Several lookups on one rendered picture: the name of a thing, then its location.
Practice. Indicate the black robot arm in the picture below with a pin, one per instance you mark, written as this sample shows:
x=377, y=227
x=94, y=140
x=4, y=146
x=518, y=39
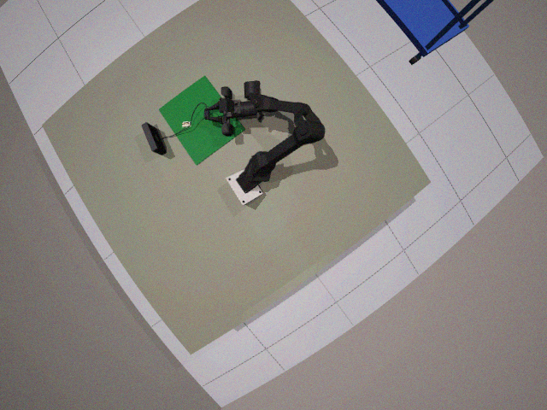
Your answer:
x=261, y=164

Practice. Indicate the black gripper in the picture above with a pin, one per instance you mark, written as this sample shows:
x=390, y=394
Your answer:
x=226, y=127

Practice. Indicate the green circuit board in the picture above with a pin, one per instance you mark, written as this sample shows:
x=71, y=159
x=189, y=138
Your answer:
x=203, y=137

